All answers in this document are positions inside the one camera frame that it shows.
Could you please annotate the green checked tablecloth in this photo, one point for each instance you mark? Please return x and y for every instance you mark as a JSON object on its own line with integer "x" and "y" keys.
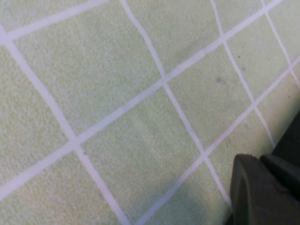
{"x": 105, "y": 105}

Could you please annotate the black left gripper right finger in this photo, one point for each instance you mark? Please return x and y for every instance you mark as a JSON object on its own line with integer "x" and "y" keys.
{"x": 283, "y": 173}

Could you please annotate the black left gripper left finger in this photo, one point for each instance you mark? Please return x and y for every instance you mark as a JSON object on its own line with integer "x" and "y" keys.
{"x": 253, "y": 194}

